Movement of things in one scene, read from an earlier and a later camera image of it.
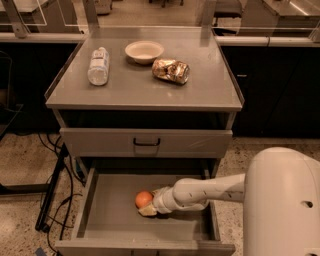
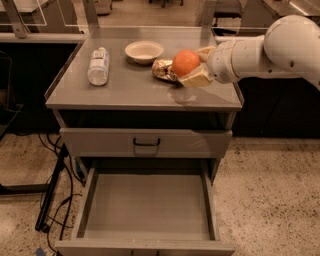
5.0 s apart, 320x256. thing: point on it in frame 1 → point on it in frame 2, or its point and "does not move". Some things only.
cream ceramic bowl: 144,52 does not move
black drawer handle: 146,144 does not move
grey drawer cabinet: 145,97 does not move
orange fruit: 143,199 → 185,62
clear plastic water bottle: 98,71 does not move
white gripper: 162,199 → 221,63
